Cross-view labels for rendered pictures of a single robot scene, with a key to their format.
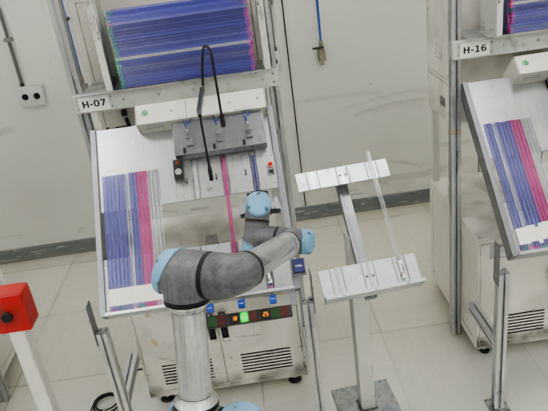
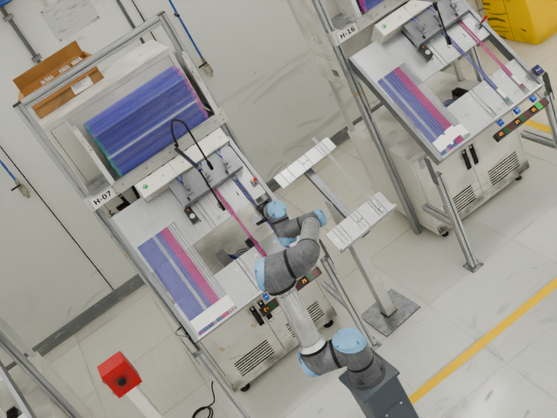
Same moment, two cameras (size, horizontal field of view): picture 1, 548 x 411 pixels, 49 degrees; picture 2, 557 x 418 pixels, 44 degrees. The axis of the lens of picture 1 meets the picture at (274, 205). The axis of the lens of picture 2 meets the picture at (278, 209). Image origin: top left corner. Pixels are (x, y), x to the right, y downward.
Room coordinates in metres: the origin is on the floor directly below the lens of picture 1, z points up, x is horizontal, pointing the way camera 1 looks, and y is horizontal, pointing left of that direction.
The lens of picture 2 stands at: (-0.81, 0.52, 2.60)
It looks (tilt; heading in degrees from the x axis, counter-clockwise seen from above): 31 degrees down; 349
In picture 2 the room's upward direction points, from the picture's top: 30 degrees counter-clockwise
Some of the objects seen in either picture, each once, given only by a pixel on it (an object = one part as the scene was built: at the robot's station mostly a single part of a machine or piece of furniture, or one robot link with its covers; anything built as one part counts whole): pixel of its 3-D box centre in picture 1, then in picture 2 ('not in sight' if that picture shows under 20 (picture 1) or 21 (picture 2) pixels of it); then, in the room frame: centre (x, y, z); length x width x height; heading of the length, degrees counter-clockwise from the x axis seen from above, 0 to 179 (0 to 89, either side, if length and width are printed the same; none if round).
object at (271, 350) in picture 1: (220, 298); (244, 296); (2.43, 0.31, 0.31); 0.70 x 0.65 x 0.62; 91
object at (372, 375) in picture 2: not in sight; (363, 366); (1.16, 0.15, 0.60); 0.15 x 0.15 x 0.10
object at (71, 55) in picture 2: not in sight; (79, 69); (2.60, 0.36, 1.82); 0.68 x 0.30 x 0.20; 91
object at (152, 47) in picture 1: (183, 39); (147, 120); (2.31, 0.25, 1.52); 0.51 x 0.13 x 0.27; 91
